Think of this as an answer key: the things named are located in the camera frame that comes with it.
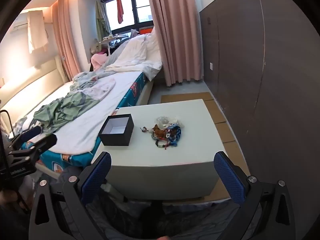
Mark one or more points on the orange hanging towel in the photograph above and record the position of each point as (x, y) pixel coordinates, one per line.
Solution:
(120, 7)

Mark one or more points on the cream headboard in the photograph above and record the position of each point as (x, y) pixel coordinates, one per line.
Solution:
(30, 85)

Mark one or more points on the green hanging garment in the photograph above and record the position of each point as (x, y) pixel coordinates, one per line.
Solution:
(100, 20)

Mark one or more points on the white wall socket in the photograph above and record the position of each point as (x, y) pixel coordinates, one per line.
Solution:
(211, 66)

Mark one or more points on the bed with cartoon sheet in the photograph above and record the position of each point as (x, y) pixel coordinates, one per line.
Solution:
(82, 130)

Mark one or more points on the white duvet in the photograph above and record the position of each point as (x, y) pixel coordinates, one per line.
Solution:
(135, 55)

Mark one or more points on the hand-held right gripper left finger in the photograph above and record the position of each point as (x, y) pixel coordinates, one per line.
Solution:
(96, 177)

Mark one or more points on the clear plastic bag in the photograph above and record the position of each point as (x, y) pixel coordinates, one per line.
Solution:
(167, 120)

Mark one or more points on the small dark jewelry piece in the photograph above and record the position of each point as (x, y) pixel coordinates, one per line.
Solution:
(144, 129)

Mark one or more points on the window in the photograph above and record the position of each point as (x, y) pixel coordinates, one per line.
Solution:
(145, 12)

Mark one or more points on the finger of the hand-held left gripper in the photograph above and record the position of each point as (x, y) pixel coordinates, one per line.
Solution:
(45, 142)
(30, 133)

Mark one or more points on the light grey-blue quilt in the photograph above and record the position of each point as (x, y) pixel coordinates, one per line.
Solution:
(101, 73)

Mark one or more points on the wide pink curtain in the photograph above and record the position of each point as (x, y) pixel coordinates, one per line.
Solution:
(175, 30)

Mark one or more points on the narrow pink curtain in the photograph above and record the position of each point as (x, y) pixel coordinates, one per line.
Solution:
(66, 42)

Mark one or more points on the cream bed frame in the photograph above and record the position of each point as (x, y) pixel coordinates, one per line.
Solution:
(148, 92)

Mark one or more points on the white printed garment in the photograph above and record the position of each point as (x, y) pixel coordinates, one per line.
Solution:
(102, 87)

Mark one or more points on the pink cloth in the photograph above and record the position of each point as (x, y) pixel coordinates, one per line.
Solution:
(98, 60)

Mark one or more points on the white hanging garment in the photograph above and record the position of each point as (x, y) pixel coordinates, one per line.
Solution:
(37, 32)

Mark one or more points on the small white side table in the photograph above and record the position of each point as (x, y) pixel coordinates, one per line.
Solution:
(112, 39)

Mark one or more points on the orange box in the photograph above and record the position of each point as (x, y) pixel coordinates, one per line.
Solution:
(146, 31)

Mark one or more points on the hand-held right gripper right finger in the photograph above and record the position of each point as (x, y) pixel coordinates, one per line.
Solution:
(228, 177)

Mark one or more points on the white air conditioner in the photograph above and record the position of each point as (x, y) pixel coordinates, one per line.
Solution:
(20, 22)

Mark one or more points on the green blanket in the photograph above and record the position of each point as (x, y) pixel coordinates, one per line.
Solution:
(65, 110)

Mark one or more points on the black cardboard box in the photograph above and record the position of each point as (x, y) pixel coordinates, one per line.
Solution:
(117, 140)

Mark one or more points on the plush toy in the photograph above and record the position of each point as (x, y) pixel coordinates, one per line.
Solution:
(95, 46)

